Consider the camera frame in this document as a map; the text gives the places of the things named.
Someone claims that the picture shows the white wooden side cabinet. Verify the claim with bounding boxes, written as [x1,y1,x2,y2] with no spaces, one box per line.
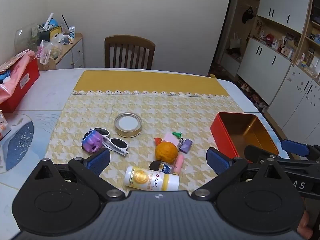
[37,32,85,71]

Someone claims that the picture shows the pink rectangular block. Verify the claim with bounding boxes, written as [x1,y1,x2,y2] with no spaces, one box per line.
[162,133,179,147]

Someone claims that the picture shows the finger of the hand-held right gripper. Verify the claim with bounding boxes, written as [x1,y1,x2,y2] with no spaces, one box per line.
[280,139,320,160]
[244,145,320,169]

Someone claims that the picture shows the white crumpled bag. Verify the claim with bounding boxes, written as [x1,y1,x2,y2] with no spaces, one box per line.
[51,33,75,45]

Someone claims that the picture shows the pink tube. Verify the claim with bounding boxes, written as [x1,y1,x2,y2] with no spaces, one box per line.
[173,154,185,175]

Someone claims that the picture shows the red cardboard box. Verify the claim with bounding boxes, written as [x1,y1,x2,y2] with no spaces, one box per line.
[0,56,40,113]

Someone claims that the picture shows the white sunglasses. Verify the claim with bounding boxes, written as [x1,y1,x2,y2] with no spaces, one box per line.
[93,127,130,157]

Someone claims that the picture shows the person's right hand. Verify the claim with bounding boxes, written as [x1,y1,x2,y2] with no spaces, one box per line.
[297,211,313,239]

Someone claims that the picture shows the yellow houndstooth tablecloth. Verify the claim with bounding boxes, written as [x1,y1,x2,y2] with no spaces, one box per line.
[45,70,247,198]

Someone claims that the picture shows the white tote bag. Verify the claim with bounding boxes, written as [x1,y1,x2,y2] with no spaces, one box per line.
[229,33,242,49]

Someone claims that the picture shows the purple rectangular block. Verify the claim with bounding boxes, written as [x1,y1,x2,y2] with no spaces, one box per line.
[180,139,192,154]

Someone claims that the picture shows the pink plastic bag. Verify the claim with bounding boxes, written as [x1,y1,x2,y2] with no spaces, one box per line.
[0,50,35,105]

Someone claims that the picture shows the orange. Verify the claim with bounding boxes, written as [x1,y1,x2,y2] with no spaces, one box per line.
[155,142,178,165]

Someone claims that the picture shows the clear plastic dome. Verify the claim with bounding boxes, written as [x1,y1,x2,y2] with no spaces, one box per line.
[14,22,40,53]

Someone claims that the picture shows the round gold metal lid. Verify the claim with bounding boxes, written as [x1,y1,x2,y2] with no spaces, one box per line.
[114,113,143,138]

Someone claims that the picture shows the row of shoes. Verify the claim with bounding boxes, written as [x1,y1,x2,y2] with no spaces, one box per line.
[237,80,269,113]

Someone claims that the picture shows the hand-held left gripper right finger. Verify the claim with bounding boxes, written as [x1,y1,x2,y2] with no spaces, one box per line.
[191,147,285,202]

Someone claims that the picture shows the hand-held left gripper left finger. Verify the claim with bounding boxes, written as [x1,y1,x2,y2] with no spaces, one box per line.
[34,148,125,202]

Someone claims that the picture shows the clear plastic bag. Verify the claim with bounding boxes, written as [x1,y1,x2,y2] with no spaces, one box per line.
[37,41,63,65]

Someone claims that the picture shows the red metal tin box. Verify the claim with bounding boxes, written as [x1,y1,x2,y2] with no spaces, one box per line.
[210,112,280,164]

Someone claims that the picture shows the brown wooden chair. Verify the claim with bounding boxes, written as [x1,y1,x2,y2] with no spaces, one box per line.
[104,35,156,70]

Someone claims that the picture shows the black hanging bag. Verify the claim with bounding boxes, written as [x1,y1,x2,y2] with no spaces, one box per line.
[242,7,254,24]

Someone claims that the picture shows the black yellow pouch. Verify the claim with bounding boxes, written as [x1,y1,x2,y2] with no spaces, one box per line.
[40,26,63,43]

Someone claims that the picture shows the purple toy figure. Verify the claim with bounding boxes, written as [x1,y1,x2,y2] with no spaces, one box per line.
[81,129,104,153]

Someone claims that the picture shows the white bottle yellow label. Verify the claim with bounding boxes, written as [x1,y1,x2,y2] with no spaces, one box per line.
[124,166,180,192]

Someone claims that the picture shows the small bottle blue label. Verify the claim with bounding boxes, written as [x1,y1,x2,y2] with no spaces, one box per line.
[149,160,175,174]

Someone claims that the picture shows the large white wall cabinet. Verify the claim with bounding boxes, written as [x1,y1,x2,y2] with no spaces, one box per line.
[210,0,320,143]

